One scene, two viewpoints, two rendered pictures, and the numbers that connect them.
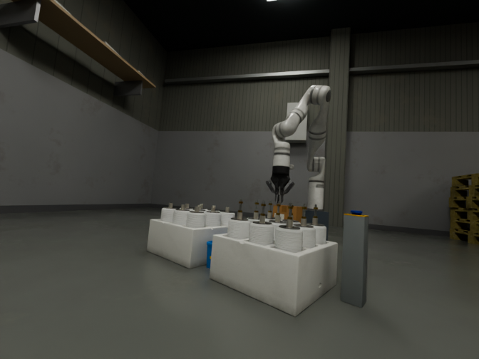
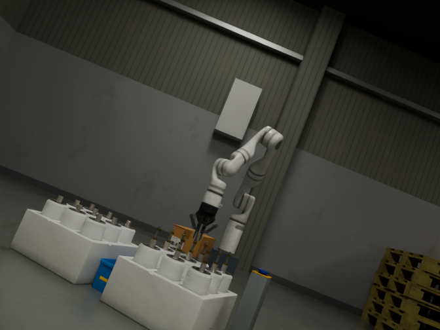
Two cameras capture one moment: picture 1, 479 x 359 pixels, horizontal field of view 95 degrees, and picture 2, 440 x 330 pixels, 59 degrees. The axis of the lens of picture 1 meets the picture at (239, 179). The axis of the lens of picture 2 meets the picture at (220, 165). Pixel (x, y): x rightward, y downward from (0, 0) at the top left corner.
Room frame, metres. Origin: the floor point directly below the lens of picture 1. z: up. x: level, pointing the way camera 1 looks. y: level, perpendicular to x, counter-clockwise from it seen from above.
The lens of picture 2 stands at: (-0.60, 0.30, 0.46)
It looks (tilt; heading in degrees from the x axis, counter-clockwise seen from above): 7 degrees up; 344
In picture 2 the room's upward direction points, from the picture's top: 22 degrees clockwise
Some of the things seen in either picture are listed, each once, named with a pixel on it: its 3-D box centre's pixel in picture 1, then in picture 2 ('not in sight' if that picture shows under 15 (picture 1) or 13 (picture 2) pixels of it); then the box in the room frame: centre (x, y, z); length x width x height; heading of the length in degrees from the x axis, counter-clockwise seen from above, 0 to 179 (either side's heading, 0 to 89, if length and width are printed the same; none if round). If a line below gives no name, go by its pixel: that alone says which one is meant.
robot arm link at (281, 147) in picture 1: (281, 139); (220, 176); (0.97, -0.17, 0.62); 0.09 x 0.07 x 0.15; 32
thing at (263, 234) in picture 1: (260, 246); (166, 281); (0.87, -0.10, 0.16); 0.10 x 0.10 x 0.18
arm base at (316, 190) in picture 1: (315, 196); (231, 237); (1.34, -0.47, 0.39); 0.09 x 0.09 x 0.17; 76
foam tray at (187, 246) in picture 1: (196, 237); (79, 247); (1.31, 0.22, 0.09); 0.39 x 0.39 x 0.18; 51
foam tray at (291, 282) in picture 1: (275, 260); (173, 297); (0.96, -0.18, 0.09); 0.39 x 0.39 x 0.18; 49
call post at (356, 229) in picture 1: (354, 258); (247, 311); (0.83, -0.45, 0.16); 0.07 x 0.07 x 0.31; 49
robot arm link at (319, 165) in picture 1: (316, 170); (242, 209); (1.34, -0.47, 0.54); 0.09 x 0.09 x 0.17; 72
